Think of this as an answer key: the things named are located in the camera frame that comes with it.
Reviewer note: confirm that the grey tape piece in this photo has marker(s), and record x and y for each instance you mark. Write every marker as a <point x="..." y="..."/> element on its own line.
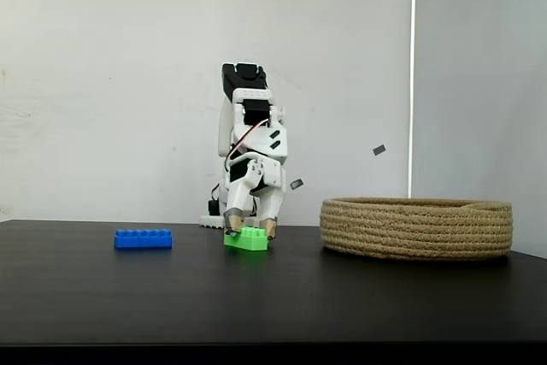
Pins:
<point x="296" y="184"/>
<point x="379" y="150"/>

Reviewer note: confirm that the green lego block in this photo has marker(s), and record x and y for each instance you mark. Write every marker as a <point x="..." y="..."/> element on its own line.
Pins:
<point x="250" y="242"/>

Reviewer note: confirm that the blue lego block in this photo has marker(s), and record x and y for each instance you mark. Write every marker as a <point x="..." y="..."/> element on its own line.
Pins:
<point x="143" y="240"/>

